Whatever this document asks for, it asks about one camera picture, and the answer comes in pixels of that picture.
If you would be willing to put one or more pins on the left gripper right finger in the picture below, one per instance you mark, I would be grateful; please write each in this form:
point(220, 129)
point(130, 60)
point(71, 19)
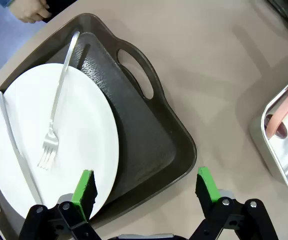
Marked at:
point(209, 195)

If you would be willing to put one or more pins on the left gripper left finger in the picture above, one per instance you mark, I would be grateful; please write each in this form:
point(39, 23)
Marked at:
point(83, 197)

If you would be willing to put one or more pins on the silver metal fork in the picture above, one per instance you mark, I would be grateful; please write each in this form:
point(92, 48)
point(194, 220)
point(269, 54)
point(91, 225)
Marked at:
point(49, 143)

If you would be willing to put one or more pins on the silver metal knife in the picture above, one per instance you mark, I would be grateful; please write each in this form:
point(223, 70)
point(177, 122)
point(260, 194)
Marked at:
point(23, 165)

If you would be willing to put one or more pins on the white round dinner plate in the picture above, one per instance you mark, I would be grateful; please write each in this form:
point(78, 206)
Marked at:
point(83, 112)

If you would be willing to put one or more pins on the person's right forearm denim sleeve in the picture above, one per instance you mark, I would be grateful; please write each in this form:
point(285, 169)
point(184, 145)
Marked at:
point(4, 2)

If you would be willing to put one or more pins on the person's right hand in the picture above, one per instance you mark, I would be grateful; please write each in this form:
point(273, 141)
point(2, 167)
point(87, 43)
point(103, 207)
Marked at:
point(29, 11)

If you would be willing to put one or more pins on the rectangular stainless steel container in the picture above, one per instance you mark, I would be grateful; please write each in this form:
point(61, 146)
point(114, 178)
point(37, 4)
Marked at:
point(284, 162)

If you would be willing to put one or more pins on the pink lint roller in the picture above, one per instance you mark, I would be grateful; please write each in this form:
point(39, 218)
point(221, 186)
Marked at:
point(284, 112)

